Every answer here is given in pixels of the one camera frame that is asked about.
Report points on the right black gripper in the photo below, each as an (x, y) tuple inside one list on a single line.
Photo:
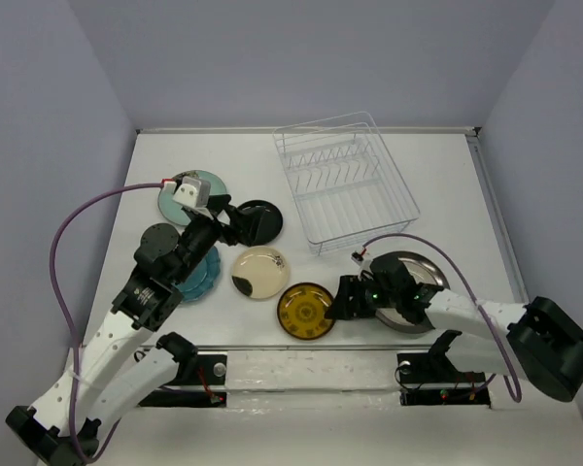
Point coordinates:
[(344, 307)]

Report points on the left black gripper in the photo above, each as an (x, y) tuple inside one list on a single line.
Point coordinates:
[(245, 221)]

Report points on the black round plate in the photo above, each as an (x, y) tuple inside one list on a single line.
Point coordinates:
[(272, 219)]

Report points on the yellow patterned plate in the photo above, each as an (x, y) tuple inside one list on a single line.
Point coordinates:
[(301, 311)]

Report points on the light green flower plate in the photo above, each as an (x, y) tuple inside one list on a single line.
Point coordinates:
[(171, 210)]

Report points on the cream plate with black marks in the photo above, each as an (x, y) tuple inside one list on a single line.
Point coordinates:
[(260, 272)]

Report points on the dark teal scalloped plate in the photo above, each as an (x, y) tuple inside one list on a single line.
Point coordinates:
[(203, 279)]

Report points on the large dark rimmed plate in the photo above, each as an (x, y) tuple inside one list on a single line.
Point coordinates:
[(423, 271)]

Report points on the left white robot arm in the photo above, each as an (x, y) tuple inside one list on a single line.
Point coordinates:
[(72, 422)]

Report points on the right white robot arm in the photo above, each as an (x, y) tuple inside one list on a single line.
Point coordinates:
[(536, 342)]

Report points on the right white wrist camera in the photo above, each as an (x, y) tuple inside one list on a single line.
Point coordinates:
[(363, 259)]

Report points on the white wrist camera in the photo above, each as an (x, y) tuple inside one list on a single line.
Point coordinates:
[(192, 193), (363, 259)]

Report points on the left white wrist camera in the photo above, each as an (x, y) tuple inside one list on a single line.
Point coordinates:
[(192, 193)]

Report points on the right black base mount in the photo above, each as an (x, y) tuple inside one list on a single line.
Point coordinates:
[(424, 382)]

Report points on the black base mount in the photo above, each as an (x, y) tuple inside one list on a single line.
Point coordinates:
[(200, 387), (424, 382)]

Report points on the white wire dish rack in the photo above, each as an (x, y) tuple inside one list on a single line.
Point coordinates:
[(344, 181)]

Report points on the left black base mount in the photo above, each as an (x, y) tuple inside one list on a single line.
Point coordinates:
[(200, 387)]

